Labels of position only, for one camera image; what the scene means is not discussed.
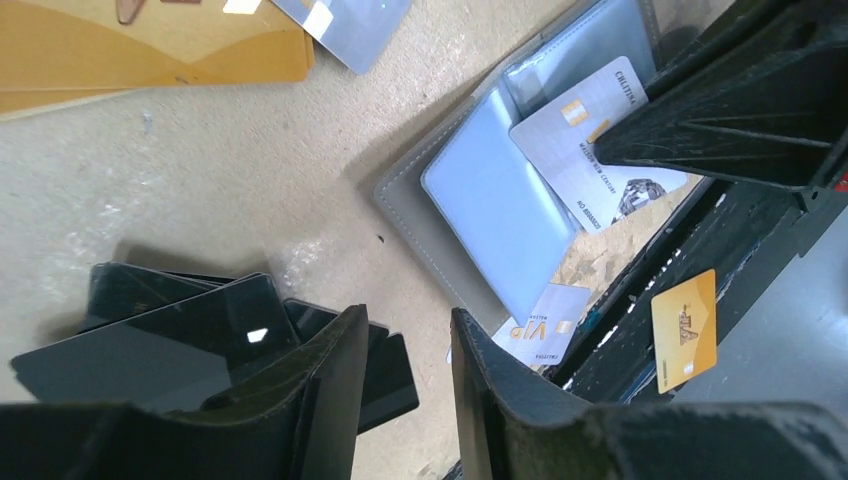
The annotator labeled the grey card holder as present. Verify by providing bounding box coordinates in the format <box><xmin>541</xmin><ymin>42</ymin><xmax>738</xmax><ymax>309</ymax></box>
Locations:
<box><xmin>373</xmin><ymin>1</ymin><xmax>663</xmax><ymax>332</ymax></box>

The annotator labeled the single orange credit card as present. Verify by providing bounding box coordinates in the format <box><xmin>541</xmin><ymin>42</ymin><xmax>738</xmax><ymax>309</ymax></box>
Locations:
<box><xmin>650</xmin><ymin>269</ymin><xmax>718</xmax><ymax>394</ymax></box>

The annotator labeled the silver white credit card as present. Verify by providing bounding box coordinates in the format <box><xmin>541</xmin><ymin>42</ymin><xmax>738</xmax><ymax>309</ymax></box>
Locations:
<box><xmin>273</xmin><ymin>0</ymin><xmax>411</xmax><ymax>75</ymax></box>

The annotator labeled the black credit card stack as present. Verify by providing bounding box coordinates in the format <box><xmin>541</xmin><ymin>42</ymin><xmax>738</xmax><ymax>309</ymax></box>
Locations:
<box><xmin>9</xmin><ymin>261</ymin><xmax>421</xmax><ymax>435</ymax></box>

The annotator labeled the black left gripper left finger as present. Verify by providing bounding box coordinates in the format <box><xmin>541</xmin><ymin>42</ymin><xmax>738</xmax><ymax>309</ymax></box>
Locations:
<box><xmin>1</xmin><ymin>304</ymin><xmax>369</xmax><ymax>479</ymax></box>

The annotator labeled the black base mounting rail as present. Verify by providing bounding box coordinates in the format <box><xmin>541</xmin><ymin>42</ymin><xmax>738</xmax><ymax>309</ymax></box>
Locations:
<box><xmin>543</xmin><ymin>175</ymin><xmax>848</xmax><ymax>405</ymax></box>

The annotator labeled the single silver credit card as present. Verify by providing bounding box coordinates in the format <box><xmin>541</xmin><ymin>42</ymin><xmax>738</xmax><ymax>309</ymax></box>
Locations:
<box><xmin>492</xmin><ymin>284</ymin><xmax>591</xmax><ymax>367</ymax></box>

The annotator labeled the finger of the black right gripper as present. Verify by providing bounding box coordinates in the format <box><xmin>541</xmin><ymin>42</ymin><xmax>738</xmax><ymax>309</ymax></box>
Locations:
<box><xmin>595</xmin><ymin>0</ymin><xmax>847</xmax><ymax>192</ymax></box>

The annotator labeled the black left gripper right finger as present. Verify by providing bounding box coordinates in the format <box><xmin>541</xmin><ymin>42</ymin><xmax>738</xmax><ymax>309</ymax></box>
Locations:
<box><xmin>451</xmin><ymin>308</ymin><xmax>847</xmax><ymax>479</ymax></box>

